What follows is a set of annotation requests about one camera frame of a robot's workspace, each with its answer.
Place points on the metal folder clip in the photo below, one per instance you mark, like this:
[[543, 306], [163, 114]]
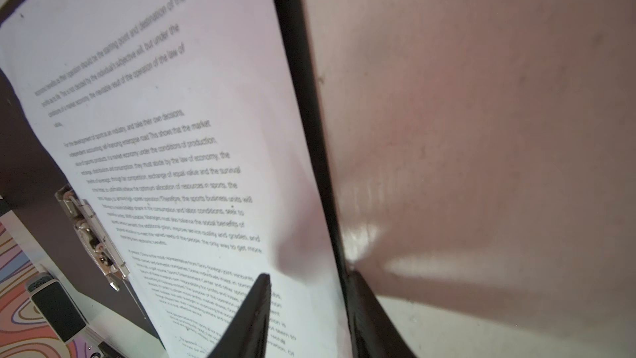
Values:
[[94, 238]]

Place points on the white stapler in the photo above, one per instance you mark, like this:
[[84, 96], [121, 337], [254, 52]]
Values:
[[65, 318]]

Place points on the printed paper stack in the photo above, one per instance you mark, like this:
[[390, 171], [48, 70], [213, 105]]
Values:
[[174, 159]]

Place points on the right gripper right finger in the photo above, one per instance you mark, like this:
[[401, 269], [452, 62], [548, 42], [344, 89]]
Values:
[[372, 333]]

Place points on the white folder black inside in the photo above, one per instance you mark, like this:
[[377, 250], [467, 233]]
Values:
[[308, 109]]

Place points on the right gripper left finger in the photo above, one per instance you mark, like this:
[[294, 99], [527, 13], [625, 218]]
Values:
[[247, 334]]

